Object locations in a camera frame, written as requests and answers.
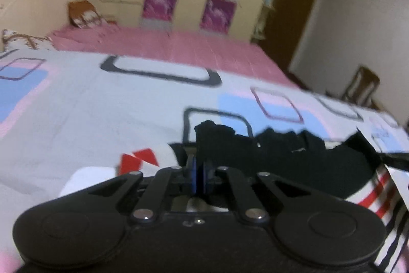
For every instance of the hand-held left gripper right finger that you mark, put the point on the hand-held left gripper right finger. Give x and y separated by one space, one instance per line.
204 177

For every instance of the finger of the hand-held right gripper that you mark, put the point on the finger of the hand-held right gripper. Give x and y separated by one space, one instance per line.
397 160

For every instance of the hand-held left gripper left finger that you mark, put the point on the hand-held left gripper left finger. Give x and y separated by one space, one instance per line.
192 175

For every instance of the striped knit sweater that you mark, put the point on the striped knit sweater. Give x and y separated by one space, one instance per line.
319 161

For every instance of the wooden chair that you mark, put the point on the wooden chair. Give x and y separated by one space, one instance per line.
359 86

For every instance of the pink bed sheet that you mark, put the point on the pink bed sheet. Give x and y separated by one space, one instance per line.
198 49

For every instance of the patterned bed blanket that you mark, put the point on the patterned bed blanket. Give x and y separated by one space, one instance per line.
80 113

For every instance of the brown wooden door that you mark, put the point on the brown wooden door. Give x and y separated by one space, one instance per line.
290 10

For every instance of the corner shelf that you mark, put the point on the corner shelf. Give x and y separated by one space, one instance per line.
270 4

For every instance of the brown patterned pillow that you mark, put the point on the brown patterned pillow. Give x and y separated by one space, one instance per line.
22 40

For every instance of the pink wall poster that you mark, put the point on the pink wall poster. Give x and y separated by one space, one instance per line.
218 15
159 2

